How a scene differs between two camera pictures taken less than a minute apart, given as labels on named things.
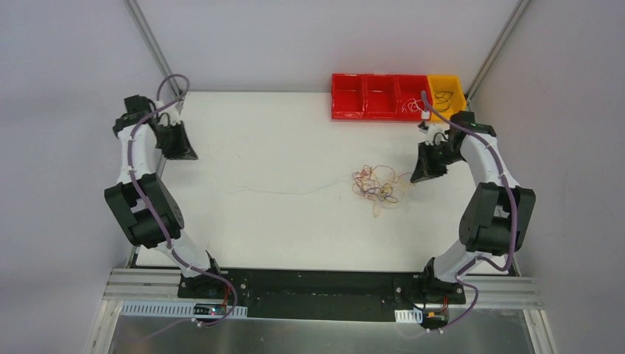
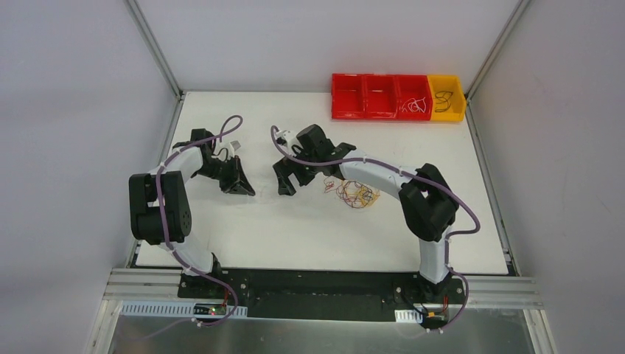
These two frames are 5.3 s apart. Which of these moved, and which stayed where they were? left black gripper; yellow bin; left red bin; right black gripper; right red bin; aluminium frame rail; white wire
Moved: right black gripper; left black gripper
Stayed: white wire; aluminium frame rail; yellow bin; right red bin; left red bin
